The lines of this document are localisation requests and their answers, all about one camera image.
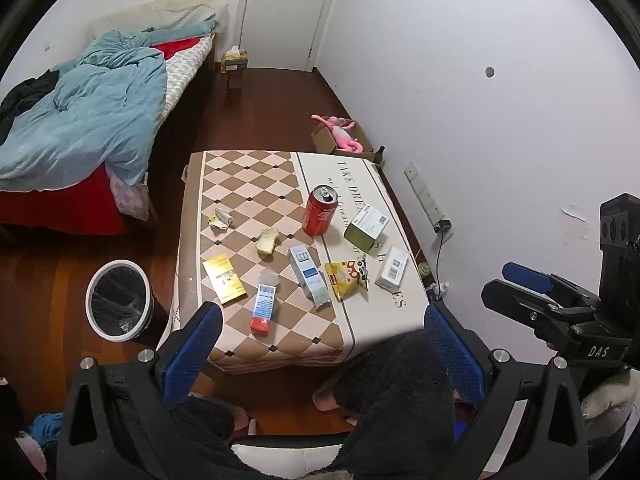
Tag small white box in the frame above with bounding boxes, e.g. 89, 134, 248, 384
374, 246, 410, 293

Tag white yellow wrapper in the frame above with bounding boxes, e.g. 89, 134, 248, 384
207, 208, 235, 232

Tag yellow snack packet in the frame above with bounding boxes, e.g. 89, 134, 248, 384
325, 255, 371, 302

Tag light blue duvet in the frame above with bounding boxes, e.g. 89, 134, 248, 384
0, 30, 168, 192

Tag red soda can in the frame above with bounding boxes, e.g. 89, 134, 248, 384
302, 185, 338, 236

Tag blue white carton box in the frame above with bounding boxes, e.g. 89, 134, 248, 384
287, 245, 332, 309

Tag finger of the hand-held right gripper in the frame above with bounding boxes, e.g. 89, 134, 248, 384
501, 261, 601, 312
481, 280, 582, 347

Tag red white blue box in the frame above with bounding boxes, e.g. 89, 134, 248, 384
250, 282, 277, 336

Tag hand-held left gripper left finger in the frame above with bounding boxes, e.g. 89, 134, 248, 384
56, 301, 224, 480

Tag pink cloth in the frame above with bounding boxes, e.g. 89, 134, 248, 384
14, 432, 48, 478

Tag red blanket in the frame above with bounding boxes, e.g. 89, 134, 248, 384
0, 37, 212, 237

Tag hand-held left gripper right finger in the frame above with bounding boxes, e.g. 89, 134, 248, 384
424, 301, 591, 480

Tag bed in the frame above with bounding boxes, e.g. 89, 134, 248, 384
0, 0, 231, 237

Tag white trash bin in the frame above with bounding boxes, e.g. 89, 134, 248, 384
85, 259, 168, 345

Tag black charger cable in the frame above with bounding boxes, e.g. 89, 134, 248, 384
427, 232, 447, 287

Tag pale patterned sheet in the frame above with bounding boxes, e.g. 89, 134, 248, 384
111, 170, 151, 222

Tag black clothes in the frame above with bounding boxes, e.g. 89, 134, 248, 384
0, 70, 61, 142

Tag pink plush toy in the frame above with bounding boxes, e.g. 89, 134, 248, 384
311, 114, 365, 155

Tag blue cloth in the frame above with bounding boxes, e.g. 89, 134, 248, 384
29, 412, 65, 452

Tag flat yellow packet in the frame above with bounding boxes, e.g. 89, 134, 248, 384
202, 254, 247, 305

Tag yellowish sponge piece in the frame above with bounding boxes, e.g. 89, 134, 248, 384
255, 228, 280, 256

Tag person's dark fleece pants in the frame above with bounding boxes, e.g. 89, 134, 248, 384
170, 331, 457, 480

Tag white door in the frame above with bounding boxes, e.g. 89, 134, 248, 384
235, 0, 346, 72

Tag table with checkered cloth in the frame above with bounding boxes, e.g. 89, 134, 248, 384
157, 149, 432, 375

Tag tissue box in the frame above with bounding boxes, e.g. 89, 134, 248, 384
221, 46, 248, 72

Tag open cardboard box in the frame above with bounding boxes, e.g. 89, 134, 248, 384
311, 122, 375, 159

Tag white seat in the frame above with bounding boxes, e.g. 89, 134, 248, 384
229, 437, 353, 480

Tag green box with white label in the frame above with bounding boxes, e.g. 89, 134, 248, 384
343, 206, 391, 252

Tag white power strip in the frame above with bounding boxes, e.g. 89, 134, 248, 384
404, 162, 454, 242

